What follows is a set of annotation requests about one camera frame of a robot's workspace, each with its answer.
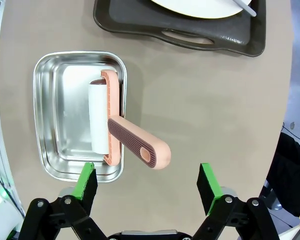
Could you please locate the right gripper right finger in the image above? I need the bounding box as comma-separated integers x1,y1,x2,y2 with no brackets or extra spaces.
191,162,281,240

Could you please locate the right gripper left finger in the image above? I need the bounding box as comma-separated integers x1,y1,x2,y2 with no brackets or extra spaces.
19,162,108,240

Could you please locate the dark brown serving tray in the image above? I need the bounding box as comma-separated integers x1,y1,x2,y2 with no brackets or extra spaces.
93,0,267,58

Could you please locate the white round plate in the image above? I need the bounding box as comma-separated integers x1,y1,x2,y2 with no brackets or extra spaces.
151,0,253,20

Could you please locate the pink lint roller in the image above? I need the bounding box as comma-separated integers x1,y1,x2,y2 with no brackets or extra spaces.
87,69,172,170

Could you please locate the white device box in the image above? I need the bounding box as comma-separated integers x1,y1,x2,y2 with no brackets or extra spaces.
0,189,18,240

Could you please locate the rectangular steel tray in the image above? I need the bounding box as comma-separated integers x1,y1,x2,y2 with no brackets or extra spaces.
32,51,128,184

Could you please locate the silver knife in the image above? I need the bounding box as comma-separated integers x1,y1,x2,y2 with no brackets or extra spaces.
231,0,257,18

